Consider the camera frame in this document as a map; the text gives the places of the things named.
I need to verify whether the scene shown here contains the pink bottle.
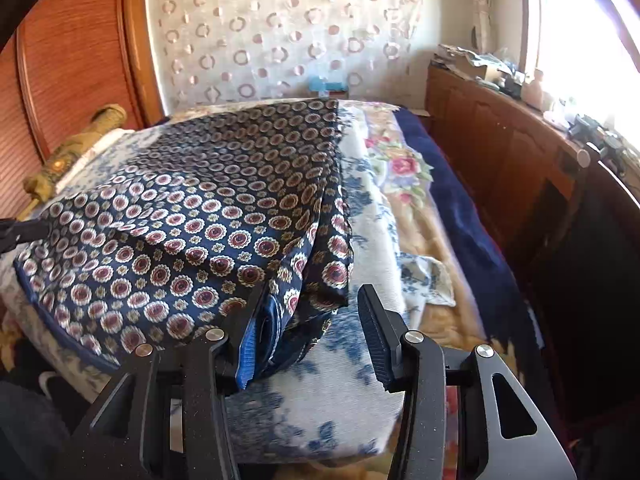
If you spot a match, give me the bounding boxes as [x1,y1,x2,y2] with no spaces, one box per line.
[524,71,547,110]

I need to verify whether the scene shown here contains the sheer curtain with circle pattern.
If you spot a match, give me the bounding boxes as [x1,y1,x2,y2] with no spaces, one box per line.
[144,0,501,113]

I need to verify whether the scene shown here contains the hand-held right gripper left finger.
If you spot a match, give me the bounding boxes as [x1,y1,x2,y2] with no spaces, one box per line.
[62,304,282,480]

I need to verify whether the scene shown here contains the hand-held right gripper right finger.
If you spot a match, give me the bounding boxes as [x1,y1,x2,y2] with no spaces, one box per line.
[357,283,577,480]

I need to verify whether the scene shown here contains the blue tissue box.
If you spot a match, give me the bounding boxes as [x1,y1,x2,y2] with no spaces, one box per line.
[307,76,350,100]

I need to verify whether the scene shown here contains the stack of papers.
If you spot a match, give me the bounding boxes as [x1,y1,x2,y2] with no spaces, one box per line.
[432,42,523,92]

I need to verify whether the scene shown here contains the white blue floral sheet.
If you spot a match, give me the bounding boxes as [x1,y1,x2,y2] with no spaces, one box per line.
[0,99,458,467]

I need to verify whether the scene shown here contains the wooden cabinet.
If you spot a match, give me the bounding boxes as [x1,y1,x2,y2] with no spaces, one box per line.
[425,62,640,436]

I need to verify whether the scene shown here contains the window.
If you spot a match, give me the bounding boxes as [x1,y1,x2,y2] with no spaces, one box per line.
[517,0,640,136]

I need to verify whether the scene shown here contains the wooden slatted wardrobe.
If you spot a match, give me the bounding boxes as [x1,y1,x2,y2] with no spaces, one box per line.
[0,0,167,222]

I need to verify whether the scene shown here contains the yellow patterned pillow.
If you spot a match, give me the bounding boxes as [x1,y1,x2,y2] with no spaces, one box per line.
[22,103,128,208]

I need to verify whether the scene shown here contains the black gadget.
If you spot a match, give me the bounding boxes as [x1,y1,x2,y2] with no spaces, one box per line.
[569,114,626,163]

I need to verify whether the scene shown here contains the navy medallion patterned pajama top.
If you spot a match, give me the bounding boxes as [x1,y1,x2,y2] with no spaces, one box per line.
[14,97,357,376]

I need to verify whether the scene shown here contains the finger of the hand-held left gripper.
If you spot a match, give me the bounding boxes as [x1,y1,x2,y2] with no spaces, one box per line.
[0,216,49,257]

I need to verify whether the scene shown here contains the dark cloth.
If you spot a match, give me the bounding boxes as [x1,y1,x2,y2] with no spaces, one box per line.
[0,337,108,480]

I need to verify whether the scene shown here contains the floral blanket with navy border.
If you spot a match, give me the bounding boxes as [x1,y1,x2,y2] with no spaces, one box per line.
[0,97,563,480]

